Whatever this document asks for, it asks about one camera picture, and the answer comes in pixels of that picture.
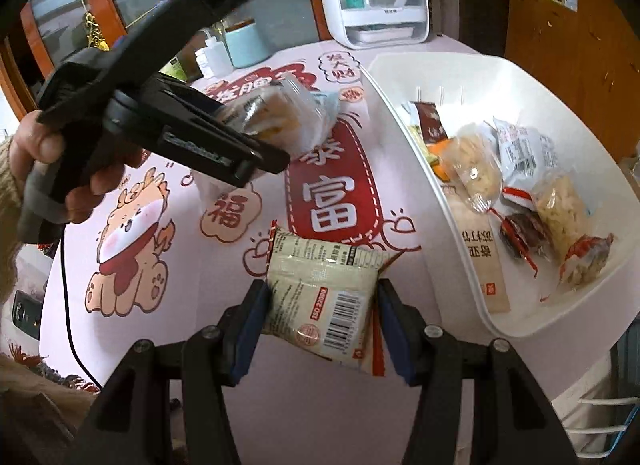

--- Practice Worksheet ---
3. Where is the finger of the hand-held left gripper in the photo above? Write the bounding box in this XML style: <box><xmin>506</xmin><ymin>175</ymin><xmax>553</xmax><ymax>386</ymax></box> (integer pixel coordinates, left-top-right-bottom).
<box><xmin>149</xmin><ymin>72</ymin><xmax>227</xmax><ymax>119</ymax></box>
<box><xmin>141</xmin><ymin>94</ymin><xmax>292</xmax><ymax>187</ymax></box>

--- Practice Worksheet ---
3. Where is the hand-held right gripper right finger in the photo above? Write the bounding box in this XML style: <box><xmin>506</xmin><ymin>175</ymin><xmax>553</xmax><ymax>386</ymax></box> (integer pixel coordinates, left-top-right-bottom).
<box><xmin>376</xmin><ymin>277</ymin><xmax>566</xmax><ymax>465</ymax></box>

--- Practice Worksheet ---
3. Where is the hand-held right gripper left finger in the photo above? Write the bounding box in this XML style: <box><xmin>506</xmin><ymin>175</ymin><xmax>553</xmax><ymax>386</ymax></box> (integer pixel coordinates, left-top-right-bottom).
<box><xmin>75</xmin><ymin>279</ymin><xmax>273</xmax><ymax>465</ymax></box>

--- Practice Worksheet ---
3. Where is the beige red-edged snack packet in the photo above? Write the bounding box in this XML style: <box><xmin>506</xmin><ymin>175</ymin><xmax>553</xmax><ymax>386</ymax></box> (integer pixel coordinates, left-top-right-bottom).
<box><xmin>262</xmin><ymin>220</ymin><xmax>401</xmax><ymax>377</ymax></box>

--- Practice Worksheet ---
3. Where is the light blue snack packet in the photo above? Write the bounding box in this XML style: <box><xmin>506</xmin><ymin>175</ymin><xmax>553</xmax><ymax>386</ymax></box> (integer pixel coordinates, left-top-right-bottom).
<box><xmin>192</xmin><ymin>78</ymin><xmax>346</xmax><ymax>206</ymax></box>

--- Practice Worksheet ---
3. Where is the tan paper snack packet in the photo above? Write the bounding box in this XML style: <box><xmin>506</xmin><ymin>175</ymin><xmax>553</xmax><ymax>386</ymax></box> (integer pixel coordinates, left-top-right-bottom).
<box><xmin>442</xmin><ymin>182</ymin><xmax>512</xmax><ymax>315</ymax></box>

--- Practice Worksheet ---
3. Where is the dark brownie snack packet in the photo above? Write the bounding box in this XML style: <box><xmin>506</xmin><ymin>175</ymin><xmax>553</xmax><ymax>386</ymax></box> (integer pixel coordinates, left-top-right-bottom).
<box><xmin>500</xmin><ymin>210</ymin><xmax>556</xmax><ymax>261</ymax></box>

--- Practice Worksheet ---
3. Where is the orange cracker snack packet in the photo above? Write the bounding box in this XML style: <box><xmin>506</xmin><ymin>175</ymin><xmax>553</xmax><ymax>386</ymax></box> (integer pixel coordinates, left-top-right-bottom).
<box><xmin>430</xmin><ymin>139</ymin><xmax>458</xmax><ymax>181</ymax></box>

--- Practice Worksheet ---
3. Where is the clear puffed snack packet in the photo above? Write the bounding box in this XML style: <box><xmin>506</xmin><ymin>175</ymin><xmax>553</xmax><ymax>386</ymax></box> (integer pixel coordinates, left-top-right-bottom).
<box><xmin>530</xmin><ymin>172</ymin><xmax>596</xmax><ymax>266</ymax></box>
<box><xmin>442</xmin><ymin>122</ymin><xmax>503</xmax><ymax>213</ymax></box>

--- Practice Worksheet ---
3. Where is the white plastic bin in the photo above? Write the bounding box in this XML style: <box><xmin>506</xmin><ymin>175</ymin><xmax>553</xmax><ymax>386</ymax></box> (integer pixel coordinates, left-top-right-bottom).
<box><xmin>360</xmin><ymin>50</ymin><xmax>640</xmax><ymax>338</ymax></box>

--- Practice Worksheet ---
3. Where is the dark red small packet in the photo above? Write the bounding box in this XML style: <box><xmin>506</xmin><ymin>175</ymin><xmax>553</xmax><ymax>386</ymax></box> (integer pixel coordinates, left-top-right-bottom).
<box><xmin>410</xmin><ymin>101</ymin><xmax>451</xmax><ymax>143</ymax></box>

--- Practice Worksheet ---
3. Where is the person's left hand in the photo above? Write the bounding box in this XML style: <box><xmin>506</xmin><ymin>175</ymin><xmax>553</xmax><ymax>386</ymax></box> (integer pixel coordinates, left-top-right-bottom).
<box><xmin>9</xmin><ymin>110</ymin><xmax>146</xmax><ymax>226</ymax></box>

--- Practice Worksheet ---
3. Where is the small white pill bottle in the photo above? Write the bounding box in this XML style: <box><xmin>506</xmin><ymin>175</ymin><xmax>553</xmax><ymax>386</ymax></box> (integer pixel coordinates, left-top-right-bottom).
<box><xmin>194</xmin><ymin>48</ymin><xmax>216</xmax><ymax>80</ymax></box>

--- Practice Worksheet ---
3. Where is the white squeeze wash bottle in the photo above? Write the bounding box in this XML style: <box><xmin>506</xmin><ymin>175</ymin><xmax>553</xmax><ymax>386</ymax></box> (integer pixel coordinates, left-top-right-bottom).
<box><xmin>200</xmin><ymin>28</ymin><xmax>233</xmax><ymax>77</ymax></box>

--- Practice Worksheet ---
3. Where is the light blue canister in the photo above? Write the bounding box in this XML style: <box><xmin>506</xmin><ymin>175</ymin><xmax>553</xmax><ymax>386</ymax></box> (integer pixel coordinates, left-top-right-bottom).
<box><xmin>222</xmin><ymin>19</ymin><xmax>273</xmax><ymax>69</ymax></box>

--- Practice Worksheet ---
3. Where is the wooden glass door cabinet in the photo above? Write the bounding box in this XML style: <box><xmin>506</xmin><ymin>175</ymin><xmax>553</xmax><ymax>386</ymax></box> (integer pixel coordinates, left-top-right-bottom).
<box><xmin>0</xmin><ymin>0</ymin><xmax>326</xmax><ymax>121</ymax></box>

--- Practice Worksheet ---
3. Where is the white metal rack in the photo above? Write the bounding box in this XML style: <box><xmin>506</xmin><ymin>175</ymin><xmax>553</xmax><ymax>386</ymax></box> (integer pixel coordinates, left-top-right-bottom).
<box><xmin>550</xmin><ymin>335</ymin><xmax>631</xmax><ymax>456</ymax></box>

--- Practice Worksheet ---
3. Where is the brown fuzzy clothing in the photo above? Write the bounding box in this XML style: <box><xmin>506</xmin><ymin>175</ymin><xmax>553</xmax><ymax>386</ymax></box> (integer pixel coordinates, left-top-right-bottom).
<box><xmin>0</xmin><ymin>345</ymin><xmax>101</xmax><ymax>465</ymax></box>

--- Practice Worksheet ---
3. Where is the brown wooden cabinet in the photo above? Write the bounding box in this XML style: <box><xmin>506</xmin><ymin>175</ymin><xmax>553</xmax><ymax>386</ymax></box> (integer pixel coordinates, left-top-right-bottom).
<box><xmin>502</xmin><ymin>0</ymin><xmax>640</xmax><ymax>161</ymax></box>

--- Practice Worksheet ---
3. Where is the black cable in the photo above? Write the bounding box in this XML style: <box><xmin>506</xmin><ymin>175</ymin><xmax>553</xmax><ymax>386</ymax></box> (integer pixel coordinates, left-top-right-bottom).
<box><xmin>59</xmin><ymin>232</ymin><xmax>106</xmax><ymax>391</ymax></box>

